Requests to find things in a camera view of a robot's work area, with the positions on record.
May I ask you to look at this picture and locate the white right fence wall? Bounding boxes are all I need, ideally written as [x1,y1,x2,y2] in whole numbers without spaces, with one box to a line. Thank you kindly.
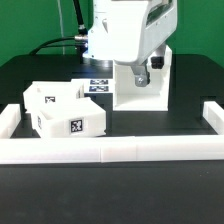
[203,101,224,135]

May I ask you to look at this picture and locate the white front drawer with tag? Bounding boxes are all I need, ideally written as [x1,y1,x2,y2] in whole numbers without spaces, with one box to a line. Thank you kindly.
[31,98,106,138]

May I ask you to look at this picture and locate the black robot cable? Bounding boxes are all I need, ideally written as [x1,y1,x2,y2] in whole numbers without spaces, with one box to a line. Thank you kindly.
[29,0,89,56]

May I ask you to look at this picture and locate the white drawer with tag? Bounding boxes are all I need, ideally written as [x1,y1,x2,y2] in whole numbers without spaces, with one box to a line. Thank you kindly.
[31,98,106,138]
[23,81,84,113]

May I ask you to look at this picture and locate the white front fence wall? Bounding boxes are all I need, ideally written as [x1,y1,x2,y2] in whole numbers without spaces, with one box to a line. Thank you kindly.
[0,135,224,164]

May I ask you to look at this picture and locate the white fence wall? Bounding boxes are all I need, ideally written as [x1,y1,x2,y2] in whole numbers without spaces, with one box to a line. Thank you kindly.
[0,135,224,164]
[0,104,21,139]
[203,101,224,135]

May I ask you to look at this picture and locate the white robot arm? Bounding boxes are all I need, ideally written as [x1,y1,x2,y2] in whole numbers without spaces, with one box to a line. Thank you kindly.
[83,0,177,87]

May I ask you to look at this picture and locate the white plate with fiducial tags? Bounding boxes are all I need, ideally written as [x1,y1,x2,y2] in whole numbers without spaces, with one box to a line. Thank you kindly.
[71,78,114,94]

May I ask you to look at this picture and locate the white left fence wall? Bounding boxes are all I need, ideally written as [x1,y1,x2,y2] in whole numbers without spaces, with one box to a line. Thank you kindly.
[0,104,21,139]

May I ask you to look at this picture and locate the white drawer cabinet box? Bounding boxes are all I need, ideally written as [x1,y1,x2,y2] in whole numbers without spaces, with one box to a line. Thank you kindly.
[113,45,172,111]

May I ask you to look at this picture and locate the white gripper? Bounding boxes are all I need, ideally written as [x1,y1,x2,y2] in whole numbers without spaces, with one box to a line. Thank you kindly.
[87,0,177,87]

